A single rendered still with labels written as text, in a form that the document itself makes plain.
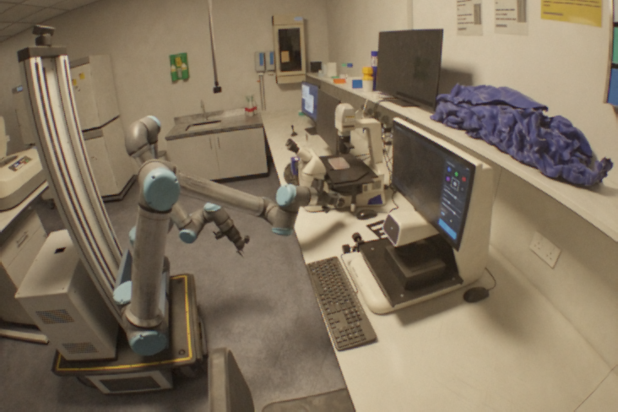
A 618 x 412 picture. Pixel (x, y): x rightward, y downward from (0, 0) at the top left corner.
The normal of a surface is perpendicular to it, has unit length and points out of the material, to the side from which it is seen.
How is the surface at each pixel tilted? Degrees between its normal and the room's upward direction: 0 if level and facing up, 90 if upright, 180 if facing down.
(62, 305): 90
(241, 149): 90
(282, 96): 90
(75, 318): 90
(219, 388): 0
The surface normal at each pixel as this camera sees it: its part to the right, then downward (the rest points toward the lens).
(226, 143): 0.22, 0.41
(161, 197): 0.68, 0.18
